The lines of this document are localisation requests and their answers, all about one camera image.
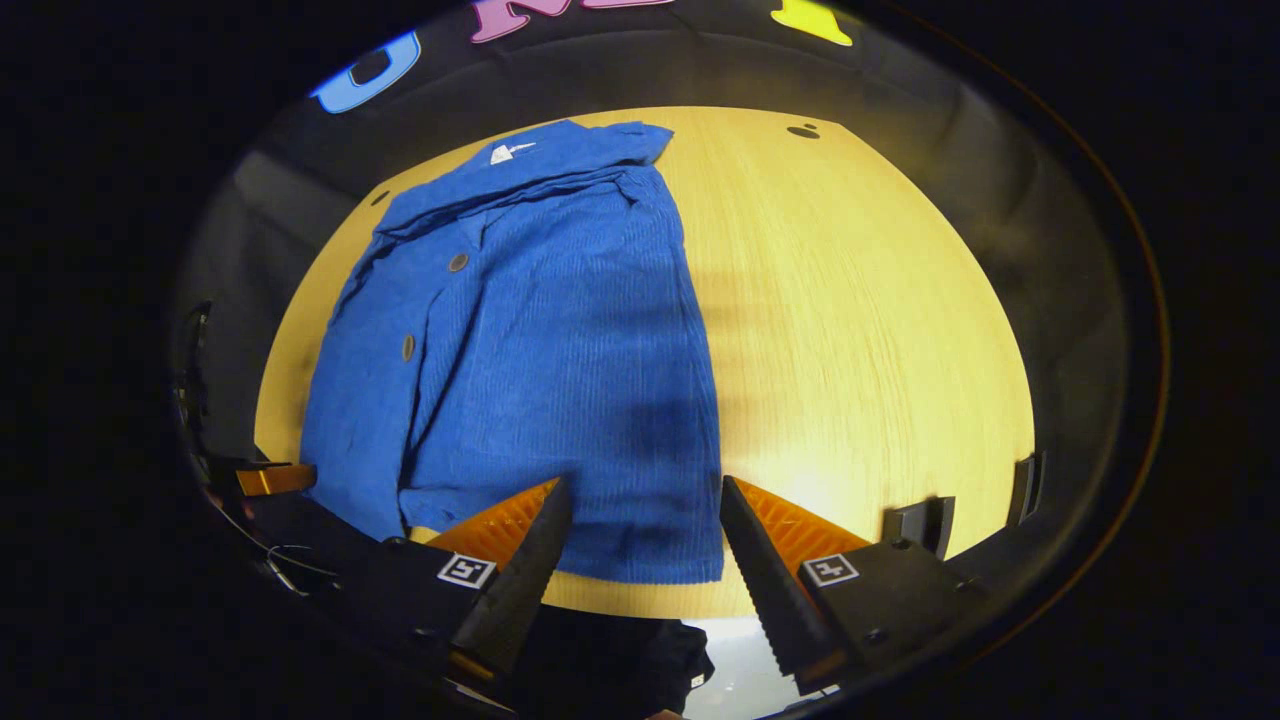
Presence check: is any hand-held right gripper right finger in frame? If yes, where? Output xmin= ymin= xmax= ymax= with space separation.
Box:
xmin=720 ymin=476 xmax=991 ymax=698

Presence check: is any blue corduroy shirt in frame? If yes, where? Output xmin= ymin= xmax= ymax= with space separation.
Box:
xmin=299 ymin=119 xmax=727 ymax=587

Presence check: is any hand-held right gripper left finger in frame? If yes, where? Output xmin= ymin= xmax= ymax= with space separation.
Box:
xmin=340 ymin=476 xmax=573 ymax=693

